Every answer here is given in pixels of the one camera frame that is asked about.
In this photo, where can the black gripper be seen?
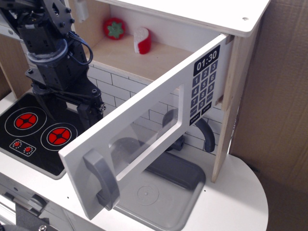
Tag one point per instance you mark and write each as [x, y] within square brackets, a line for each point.
[61, 77]

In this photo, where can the white toy microwave door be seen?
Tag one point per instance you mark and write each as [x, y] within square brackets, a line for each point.
[130, 138]

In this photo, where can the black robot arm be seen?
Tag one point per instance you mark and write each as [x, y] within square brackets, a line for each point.
[35, 21]

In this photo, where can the white wooden microwave cabinet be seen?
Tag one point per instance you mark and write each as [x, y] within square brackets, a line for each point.
[178, 29]

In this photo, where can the black toy stovetop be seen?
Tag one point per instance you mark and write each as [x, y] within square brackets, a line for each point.
[28, 135]

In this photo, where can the red toy tomato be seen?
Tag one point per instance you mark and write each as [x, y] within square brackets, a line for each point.
[114, 28]

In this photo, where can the grey range hood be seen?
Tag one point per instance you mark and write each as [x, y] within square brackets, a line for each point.
[6, 30]

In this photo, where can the grey oven knob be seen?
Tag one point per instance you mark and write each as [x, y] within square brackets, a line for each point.
[37, 203]

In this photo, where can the red white toy cheese wedge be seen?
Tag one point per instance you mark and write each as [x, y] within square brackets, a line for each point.
[142, 40]

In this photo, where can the dark grey toy faucet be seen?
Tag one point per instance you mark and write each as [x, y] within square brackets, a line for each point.
[170, 119]

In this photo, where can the grey toy sink basin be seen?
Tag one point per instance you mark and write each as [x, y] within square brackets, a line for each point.
[162, 197]

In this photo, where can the brown cardboard box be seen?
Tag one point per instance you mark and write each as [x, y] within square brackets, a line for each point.
[271, 132]

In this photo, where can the grey microwave door handle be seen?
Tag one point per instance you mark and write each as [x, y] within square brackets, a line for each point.
[108, 196]

